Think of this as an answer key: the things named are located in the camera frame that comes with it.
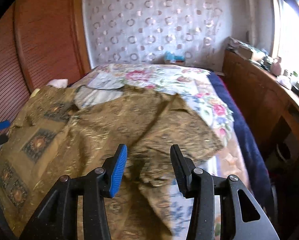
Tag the cardboard box on cabinet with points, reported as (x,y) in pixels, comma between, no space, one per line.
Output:
(247,53)

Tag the blue tissue box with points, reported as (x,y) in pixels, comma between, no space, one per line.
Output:
(171,58)

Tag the brown gold patterned scarf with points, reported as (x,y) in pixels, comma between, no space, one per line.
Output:
(51,137)

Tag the floral bed quilt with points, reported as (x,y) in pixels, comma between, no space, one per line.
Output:
(149,108)

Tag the circle-patterned sheer curtain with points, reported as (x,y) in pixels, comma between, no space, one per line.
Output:
(145,31)

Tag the yellow plush toy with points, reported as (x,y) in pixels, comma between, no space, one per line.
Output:
(34,92)

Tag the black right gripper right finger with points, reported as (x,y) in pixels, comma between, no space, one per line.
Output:
(241,215)

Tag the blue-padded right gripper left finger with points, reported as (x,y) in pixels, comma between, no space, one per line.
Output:
(56,215)

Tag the white pink pillow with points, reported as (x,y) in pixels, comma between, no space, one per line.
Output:
(58,83)

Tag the pink ceramic figurine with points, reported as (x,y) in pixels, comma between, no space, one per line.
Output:
(276,68)

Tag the navy blue blanket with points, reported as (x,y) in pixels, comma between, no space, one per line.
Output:
(255,165)

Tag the wooden side cabinet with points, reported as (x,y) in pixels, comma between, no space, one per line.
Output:
(270,110)

